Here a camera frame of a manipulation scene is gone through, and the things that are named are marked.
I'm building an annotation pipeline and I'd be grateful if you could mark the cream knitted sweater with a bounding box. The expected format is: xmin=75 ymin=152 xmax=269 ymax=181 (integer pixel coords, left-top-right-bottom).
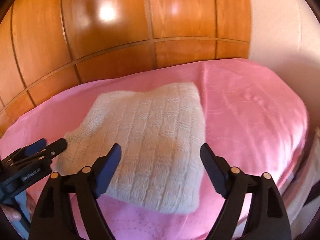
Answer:
xmin=55 ymin=82 xmax=206 ymax=214

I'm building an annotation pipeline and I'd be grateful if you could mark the wooden panelled headboard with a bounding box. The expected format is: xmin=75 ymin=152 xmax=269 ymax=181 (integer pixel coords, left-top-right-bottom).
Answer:
xmin=1 ymin=0 xmax=251 ymax=133

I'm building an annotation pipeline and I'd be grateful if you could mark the pink bedspread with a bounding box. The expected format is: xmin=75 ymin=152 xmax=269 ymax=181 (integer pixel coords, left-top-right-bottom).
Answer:
xmin=1 ymin=59 xmax=309 ymax=239

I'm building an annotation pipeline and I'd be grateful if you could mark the person's left hand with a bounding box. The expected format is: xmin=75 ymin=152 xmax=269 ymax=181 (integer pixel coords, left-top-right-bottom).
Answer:
xmin=1 ymin=204 xmax=21 ymax=221

